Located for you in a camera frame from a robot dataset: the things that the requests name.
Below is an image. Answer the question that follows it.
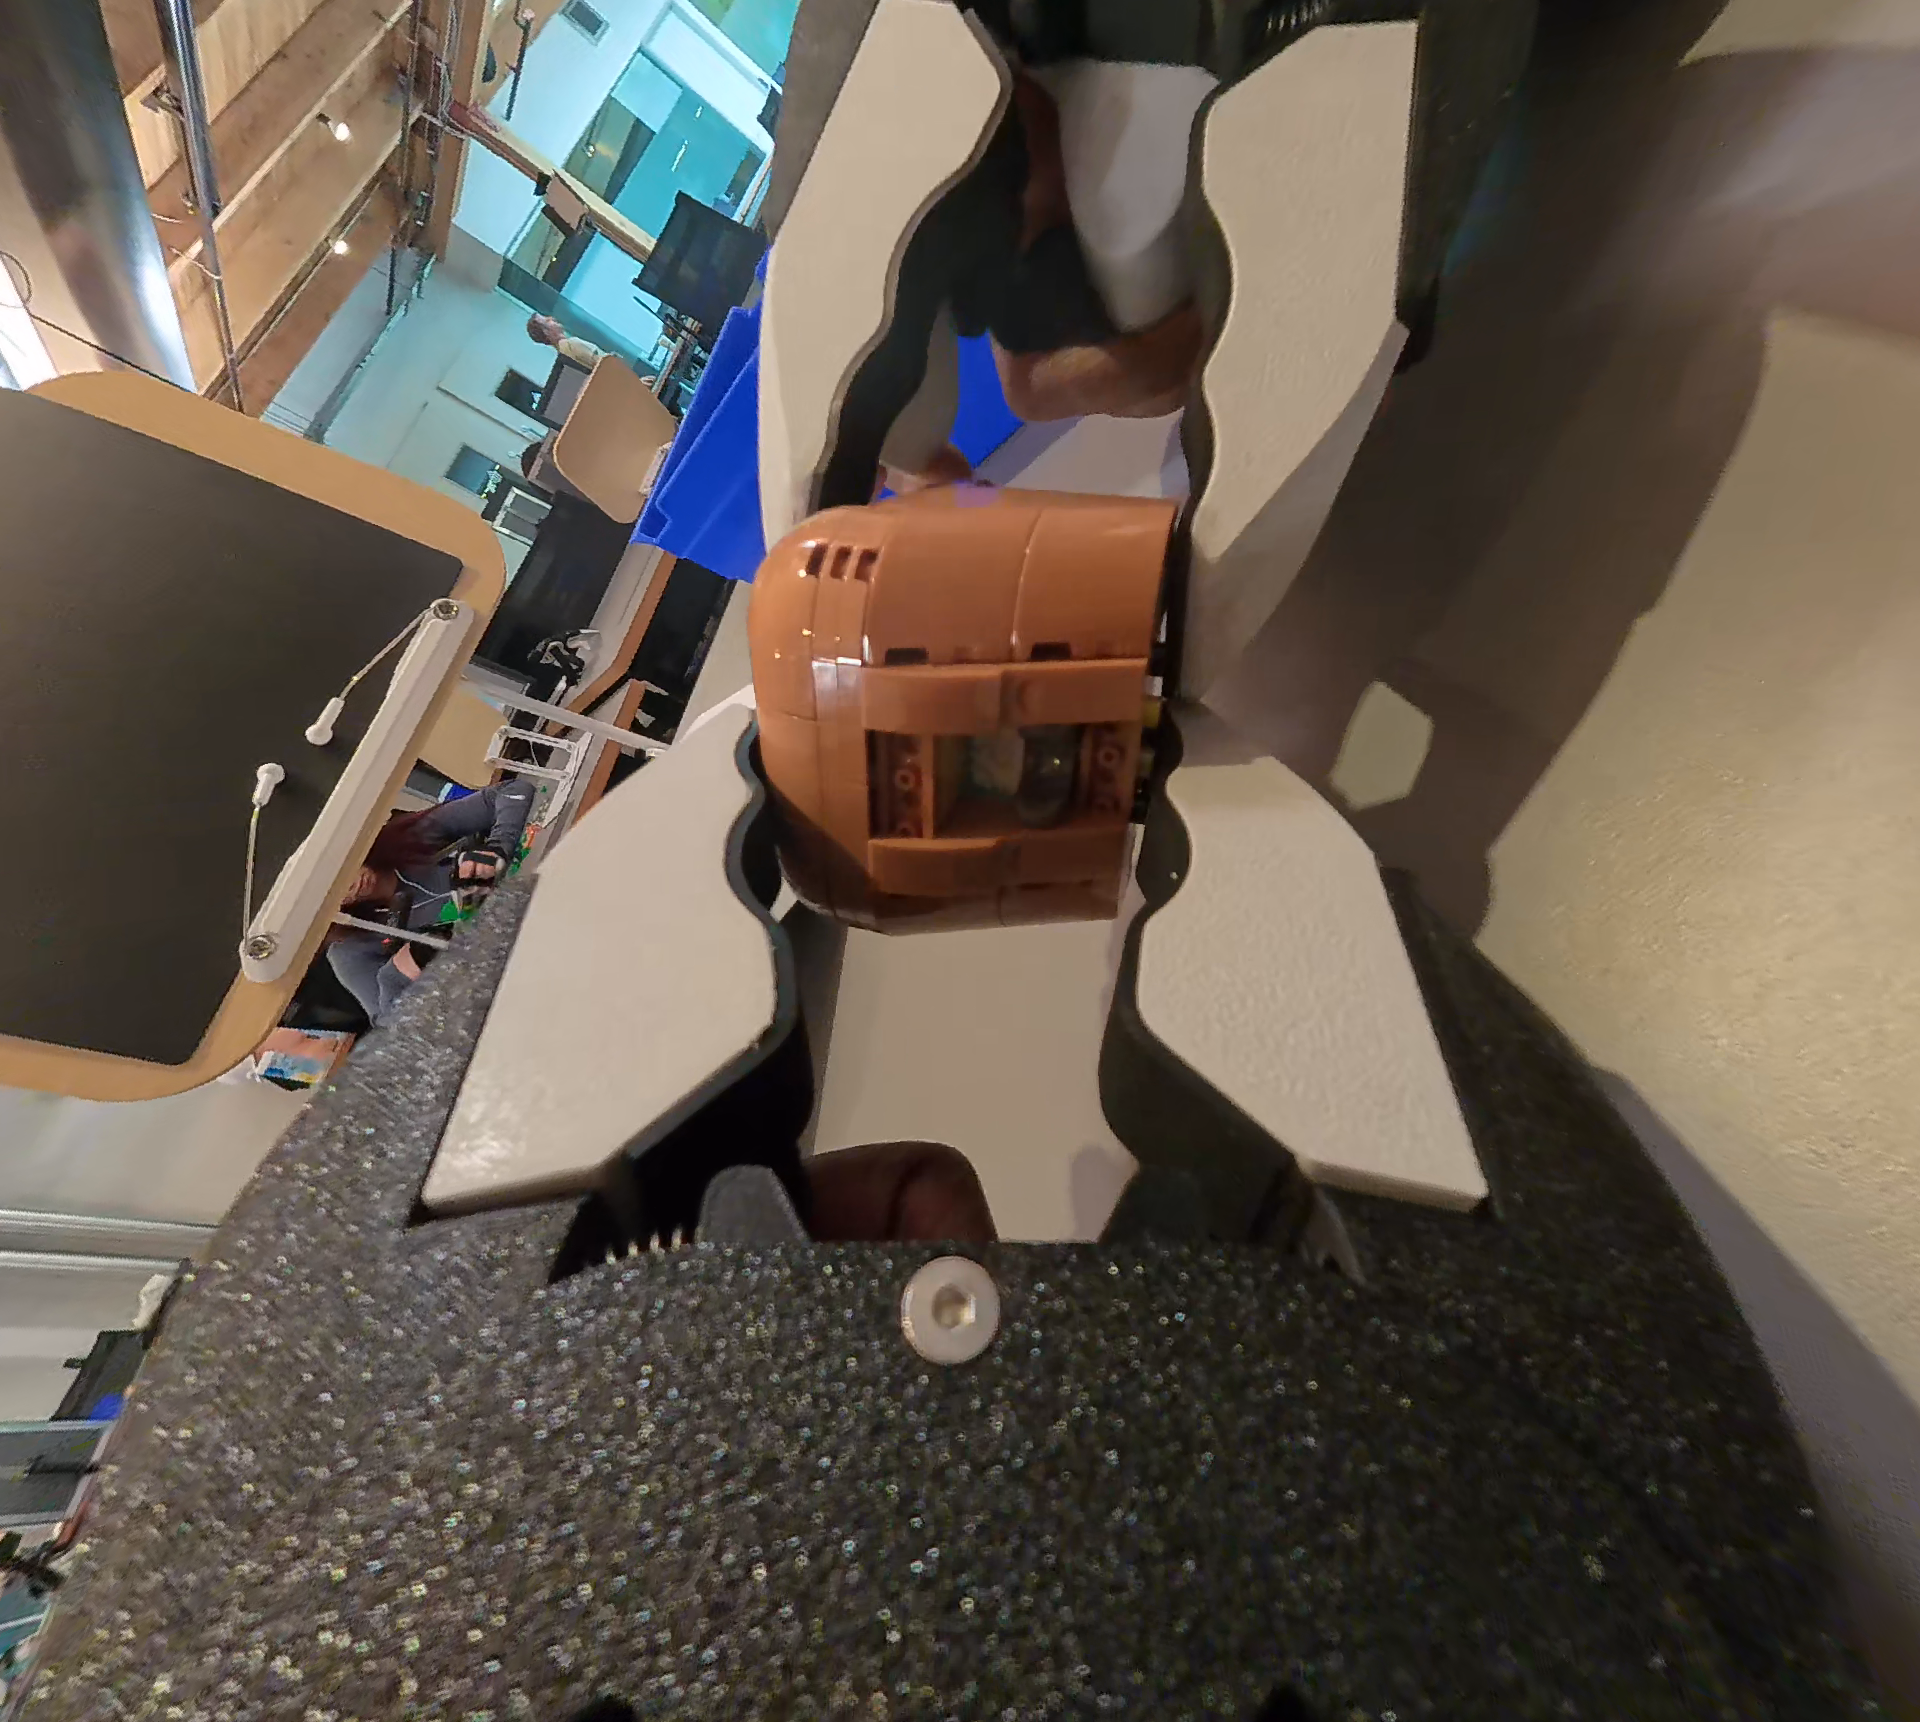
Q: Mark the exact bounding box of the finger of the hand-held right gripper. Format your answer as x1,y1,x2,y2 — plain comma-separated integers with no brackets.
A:
1167,20,1422,708
754,0,1016,557

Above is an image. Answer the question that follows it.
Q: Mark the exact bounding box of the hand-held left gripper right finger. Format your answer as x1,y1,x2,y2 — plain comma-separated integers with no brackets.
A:
1102,754,1495,1219

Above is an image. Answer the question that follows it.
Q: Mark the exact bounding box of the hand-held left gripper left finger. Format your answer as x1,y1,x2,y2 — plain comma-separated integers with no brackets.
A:
421,687,800,1222

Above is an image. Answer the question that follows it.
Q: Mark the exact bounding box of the brown lego head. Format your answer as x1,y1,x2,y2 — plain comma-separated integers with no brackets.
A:
745,484,1186,940

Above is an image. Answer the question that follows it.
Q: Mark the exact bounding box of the person's right hand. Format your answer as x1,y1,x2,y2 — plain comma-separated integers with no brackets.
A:
987,71,1214,429

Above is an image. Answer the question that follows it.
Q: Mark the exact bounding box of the person's left hand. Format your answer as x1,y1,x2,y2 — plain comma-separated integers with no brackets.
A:
810,1140,1002,1250

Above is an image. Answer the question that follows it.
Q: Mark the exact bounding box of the black flat monitor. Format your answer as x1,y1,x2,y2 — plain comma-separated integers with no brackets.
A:
633,190,770,325

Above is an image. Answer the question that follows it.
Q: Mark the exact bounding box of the small clear desk stand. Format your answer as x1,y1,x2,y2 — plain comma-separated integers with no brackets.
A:
485,693,670,835

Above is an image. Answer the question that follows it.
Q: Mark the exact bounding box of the white cable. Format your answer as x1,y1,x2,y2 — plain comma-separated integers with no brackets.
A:
236,600,462,963

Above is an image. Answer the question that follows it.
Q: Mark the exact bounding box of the large silver air duct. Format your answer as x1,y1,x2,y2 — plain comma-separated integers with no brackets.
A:
0,0,200,400

